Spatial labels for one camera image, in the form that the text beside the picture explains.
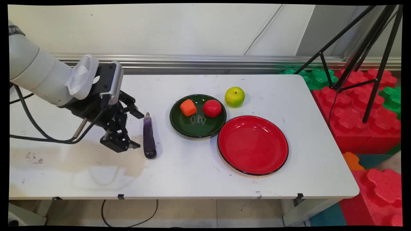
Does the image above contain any green foam block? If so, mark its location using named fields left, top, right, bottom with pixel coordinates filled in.
left=379, top=86, right=402, bottom=120
left=279, top=68, right=339, bottom=91

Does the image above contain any dark green plate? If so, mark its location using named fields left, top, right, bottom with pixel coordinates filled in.
left=170, top=94, right=227, bottom=138

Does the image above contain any teal foam mat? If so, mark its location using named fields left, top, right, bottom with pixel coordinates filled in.
left=309, top=201, right=348, bottom=227

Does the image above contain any green toy apple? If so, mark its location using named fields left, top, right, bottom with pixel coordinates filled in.
left=224, top=87, right=245, bottom=108

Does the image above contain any silver black wrist camera box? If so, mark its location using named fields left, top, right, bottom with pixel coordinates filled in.
left=95, top=61, right=124, bottom=106

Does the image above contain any black tripod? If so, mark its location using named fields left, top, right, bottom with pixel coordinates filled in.
left=294, top=4, right=404, bottom=124

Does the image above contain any red toy tomato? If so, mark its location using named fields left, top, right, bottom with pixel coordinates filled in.
left=203, top=99, right=223, bottom=118

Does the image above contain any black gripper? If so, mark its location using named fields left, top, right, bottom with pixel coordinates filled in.
left=63, top=91, right=145, bottom=153

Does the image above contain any purple toy eggplant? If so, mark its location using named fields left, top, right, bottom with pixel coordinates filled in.
left=143, top=112, right=158, bottom=159

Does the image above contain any red plate with black rim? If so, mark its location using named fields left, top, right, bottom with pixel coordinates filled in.
left=217, top=115, right=289, bottom=176

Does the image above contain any silver metal wall rail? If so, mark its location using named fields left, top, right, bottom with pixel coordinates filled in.
left=51, top=54, right=402, bottom=72

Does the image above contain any white table leg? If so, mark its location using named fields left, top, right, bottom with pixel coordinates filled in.
left=9, top=201, right=48, bottom=227
left=282, top=198, right=341, bottom=227

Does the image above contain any large red foam block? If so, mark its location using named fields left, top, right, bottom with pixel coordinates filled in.
left=312, top=68, right=401, bottom=155

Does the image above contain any orange foam piece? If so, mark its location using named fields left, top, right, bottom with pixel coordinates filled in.
left=342, top=152, right=365, bottom=171

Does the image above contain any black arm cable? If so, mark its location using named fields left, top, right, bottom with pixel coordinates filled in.
left=9, top=83, right=108, bottom=144

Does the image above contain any black floor cable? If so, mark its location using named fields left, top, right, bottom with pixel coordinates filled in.
left=101, top=199, right=159, bottom=228

